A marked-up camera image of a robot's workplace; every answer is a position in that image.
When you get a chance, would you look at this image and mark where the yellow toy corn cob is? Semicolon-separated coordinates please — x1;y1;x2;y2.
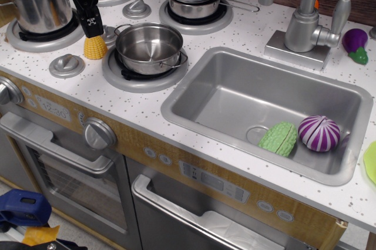
83;36;108;60

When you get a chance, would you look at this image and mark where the grey stove knob behind corn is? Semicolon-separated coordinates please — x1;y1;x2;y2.
101;25;117;47

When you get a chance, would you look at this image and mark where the grey stove knob centre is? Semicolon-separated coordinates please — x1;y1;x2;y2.
122;0;152;19

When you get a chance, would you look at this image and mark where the grey stove knob front left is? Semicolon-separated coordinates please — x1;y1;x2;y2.
49;54;85;79

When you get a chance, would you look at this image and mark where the open steel pan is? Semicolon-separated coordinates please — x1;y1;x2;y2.
115;22;188;75

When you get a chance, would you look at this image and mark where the front right stove burner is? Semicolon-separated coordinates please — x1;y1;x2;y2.
102;46;189;93

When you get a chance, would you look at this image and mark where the front left stove burner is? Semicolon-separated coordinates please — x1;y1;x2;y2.
6;9;85;53

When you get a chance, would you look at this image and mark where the back right stove burner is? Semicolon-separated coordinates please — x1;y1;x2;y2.
159;0;233;35

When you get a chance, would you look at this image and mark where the silver oven dial left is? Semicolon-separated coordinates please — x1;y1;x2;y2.
1;76;24;106

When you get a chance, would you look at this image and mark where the silver oven dial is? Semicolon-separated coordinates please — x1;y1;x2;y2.
83;117;117;150
1;76;24;106

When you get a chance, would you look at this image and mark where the silver oven dial right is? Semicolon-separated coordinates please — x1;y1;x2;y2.
83;117;117;150

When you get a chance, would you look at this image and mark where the grey sink basin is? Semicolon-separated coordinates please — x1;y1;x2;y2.
161;47;373;186

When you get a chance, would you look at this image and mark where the blue clamp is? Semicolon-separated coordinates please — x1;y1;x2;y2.
1;189;52;228

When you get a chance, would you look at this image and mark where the silver toy faucet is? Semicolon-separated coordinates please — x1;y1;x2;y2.
264;0;351;70

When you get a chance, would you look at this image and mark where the yellow tape piece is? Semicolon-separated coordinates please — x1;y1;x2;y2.
22;225;60;246

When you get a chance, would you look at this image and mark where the green toy bitter gourd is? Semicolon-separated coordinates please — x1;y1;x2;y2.
258;121;297;157

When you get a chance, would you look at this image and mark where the purple striped toy onion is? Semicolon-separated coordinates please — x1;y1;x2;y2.
298;115;340;152

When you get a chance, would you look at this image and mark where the purple toy eggplant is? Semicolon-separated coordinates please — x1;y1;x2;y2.
342;28;368;65

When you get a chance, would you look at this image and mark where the light green plate edge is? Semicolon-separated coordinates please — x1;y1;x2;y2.
363;141;376;183

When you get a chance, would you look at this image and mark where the oven door with handle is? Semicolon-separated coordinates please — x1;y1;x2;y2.
1;110;142;249

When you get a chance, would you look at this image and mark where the dishwasher door with handle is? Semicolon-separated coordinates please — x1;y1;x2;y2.
126;158;312;249

